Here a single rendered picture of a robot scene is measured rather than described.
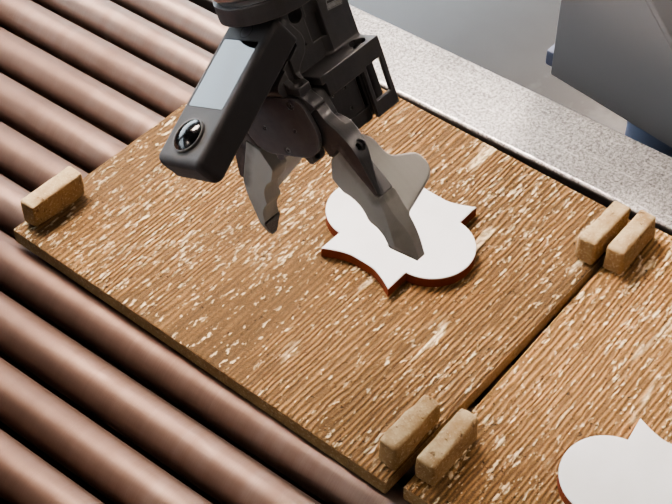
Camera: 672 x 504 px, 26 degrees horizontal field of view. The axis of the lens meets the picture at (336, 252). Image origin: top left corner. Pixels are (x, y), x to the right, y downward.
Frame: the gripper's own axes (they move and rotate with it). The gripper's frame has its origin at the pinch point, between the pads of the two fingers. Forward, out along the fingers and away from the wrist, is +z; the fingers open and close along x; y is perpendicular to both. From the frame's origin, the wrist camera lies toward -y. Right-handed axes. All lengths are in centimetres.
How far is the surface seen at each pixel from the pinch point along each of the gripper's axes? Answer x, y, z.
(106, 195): 31.6, 2.7, 0.8
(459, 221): 7.0, 19.0, 10.6
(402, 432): -3.0, -2.6, 13.9
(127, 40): 48, 21, -4
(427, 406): -2.9, 0.6, 13.9
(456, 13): 124, 147, 58
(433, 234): 7.8, 16.4, 10.3
